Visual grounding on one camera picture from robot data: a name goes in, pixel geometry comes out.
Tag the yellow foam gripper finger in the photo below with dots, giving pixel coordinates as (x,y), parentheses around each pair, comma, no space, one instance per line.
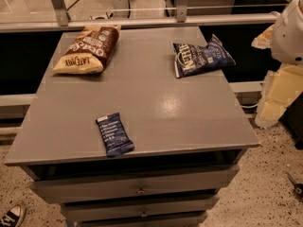
(279,90)

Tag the blue rxbar blueberry wrapper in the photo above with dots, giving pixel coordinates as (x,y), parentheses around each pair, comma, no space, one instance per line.
(114,135)

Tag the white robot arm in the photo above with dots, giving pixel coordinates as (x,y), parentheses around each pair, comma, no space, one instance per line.
(285,36)

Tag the blue chip bag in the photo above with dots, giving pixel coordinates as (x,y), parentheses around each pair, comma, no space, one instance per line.
(193,59)

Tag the brown and yellow chip bag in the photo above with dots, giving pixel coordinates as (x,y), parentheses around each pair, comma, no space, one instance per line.
(90,51)

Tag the black tool on floor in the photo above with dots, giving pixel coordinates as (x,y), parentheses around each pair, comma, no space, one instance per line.
(298,187)

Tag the grey drawer cabinet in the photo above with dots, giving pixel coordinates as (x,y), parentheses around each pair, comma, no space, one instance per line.
(173,123)

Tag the middle grey drawer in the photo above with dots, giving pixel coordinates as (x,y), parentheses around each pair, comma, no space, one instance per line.
(140,208)

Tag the grey drawer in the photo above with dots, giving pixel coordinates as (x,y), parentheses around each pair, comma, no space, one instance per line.
(133,185)
(140,208)
(191,219)

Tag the bottom grey drawer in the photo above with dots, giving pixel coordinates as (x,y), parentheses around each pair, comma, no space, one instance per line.
(191,219)

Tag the top grey drawer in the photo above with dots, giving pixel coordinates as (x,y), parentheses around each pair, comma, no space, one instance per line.
(133,185)

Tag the black and white sneaker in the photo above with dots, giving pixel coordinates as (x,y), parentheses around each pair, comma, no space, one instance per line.
(13,217)

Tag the metal railing frame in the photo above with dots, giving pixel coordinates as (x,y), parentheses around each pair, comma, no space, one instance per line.
(64,15)

